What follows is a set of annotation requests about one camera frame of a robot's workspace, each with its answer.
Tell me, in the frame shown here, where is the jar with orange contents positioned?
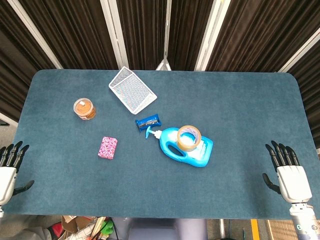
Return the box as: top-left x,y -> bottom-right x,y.
73,97 -> 97,122

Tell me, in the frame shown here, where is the blue snack packet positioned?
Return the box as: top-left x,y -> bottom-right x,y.
135,113 -> 163,133

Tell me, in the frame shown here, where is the pink patterned sponge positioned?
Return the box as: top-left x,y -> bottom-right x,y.
97,136 -> 118,160

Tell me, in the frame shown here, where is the blue pump detergent bottle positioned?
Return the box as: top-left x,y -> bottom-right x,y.
143,126 -> 214,168

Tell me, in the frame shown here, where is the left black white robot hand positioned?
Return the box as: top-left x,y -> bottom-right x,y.
0,141 -> 35,206

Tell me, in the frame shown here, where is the dark brown curtain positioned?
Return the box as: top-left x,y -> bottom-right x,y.
0,0 -> 320,141

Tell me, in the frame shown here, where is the green plastic object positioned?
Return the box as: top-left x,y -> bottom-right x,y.
100,219 -> 114,236

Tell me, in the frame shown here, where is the brown packing tape roll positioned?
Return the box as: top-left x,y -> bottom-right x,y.
176,125 -> 202,152

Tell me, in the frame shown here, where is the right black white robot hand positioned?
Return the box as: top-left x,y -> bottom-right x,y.
262,140 -> 313,204

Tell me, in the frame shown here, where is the white frame post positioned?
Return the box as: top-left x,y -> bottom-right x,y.
277,26 -> 320,74
99,0 -> 131,70
193,0 -> 232,72
6,0 -> 64,70

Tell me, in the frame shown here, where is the thin white pole with base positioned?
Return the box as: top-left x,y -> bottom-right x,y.
154,0 -> 172,71

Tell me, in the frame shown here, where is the woven tan mat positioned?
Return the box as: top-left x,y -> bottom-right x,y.
265,219 -> 299,240

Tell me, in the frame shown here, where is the blue felt table cover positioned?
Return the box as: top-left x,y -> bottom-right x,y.
0,69 -> 320,221

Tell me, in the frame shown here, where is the white mesh wire basket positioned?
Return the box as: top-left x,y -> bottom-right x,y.
108,66 -> 158,116

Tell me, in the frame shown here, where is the cardboard box with clutter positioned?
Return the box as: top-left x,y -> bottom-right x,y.
61,215 -> 101,240

